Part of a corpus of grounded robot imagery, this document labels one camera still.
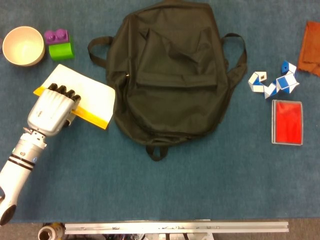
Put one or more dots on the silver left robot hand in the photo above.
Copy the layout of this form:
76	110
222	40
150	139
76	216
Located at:
50	112

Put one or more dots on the clear case with red insert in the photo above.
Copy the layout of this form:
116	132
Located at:
287	122

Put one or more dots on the black fabric backpack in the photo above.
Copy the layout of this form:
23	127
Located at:
175	105

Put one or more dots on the green toy block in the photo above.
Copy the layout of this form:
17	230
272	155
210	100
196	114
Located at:
61	53

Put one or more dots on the brown folded cloth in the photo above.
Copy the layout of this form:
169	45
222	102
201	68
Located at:
311	47

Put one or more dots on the purple toy building block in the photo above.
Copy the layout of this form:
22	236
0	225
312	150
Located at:
56	37

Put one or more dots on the aluminium profile rail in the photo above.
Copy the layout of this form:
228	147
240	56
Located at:
175	227

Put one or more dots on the cream round bowl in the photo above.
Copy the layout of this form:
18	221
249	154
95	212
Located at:
23	46

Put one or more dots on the blue white snake puzzle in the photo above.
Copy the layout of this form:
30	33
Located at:
285	81

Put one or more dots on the white book with yellow band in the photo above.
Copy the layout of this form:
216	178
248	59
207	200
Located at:
87	87

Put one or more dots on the blue felt table cover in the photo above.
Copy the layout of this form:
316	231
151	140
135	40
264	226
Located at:
160	187

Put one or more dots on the brown tape roll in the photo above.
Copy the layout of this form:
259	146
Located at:
46	235

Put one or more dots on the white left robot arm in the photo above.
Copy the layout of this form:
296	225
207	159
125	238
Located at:
17	170

